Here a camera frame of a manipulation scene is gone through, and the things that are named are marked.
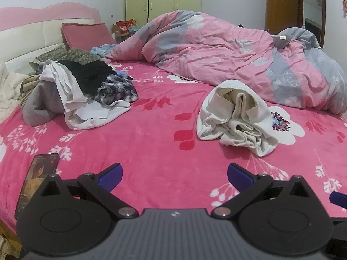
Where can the grey garment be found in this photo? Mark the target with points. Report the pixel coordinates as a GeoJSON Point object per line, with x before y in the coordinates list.
{"type": "Point", "coordinates": [40, 105]}

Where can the black smartphone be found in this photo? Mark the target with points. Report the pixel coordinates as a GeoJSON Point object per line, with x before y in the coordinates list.
{"type": "Point", "coordinates": [35, 173]}

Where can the red snack bag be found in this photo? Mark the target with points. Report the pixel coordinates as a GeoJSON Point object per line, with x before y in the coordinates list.
{"type": "Point", "coordinates": [126, 25]}

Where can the pink floral bed sheet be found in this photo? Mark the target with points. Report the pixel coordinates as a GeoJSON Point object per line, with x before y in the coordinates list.
{"type": "Point", "coordinates": [151, 140]}

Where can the pink grey floral duvet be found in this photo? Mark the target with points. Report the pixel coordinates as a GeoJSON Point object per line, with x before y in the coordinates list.
{"type": "Point", "coordinates": [217, 46]}

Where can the white shirt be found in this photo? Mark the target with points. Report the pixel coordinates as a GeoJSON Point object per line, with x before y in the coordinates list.
{"type": "Point", "coordinates": [81, 113]}

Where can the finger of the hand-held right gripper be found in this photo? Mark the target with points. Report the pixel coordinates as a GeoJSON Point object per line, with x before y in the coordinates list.
{"type": "Point", "coordinates": [338, 199]}

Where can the light blue cloth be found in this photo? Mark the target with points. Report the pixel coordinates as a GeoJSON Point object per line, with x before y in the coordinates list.
{"type": "Point", "coordinates": [101, 50]}

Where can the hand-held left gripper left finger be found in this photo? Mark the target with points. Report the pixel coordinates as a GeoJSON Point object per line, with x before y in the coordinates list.
{"type": "Point", "coordinates": [109, 177]}

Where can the pink white headboard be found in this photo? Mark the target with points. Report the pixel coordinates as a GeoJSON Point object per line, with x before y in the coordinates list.
{"type": "Point", "coordinates": [27, 29]}

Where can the beige garment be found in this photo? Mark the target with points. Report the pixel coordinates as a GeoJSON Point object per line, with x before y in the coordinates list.
{"type": "Point", "coordinates": [28, 85]}

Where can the black garment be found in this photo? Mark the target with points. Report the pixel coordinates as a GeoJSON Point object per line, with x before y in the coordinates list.
{"type": "Point", "coordinates": [89, 75]}

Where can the pink pillow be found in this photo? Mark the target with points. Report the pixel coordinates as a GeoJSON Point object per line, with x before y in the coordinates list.
{"type": "Point", "coordinates": [86, 33]}

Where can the white sweatshirt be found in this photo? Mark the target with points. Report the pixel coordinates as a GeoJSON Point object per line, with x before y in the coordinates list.
{"type": "Point", "coordinates": [217, 119]}

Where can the white fluffy blanket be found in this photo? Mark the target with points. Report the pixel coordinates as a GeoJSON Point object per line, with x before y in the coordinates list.
{"type": "Point", "coordinates": [9, 89]}

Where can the hanging cloth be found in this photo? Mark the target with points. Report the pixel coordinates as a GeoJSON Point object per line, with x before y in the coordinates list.
{"type": "Point", "coordinates": [344, 2]}

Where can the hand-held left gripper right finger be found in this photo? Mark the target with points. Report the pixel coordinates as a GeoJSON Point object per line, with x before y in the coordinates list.
{"type": "Point", "coordinates": [240, 177]}

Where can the green patterned garment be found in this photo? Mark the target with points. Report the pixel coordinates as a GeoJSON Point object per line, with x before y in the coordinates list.
{"type": "Point", "coordinates": [70, 55]}

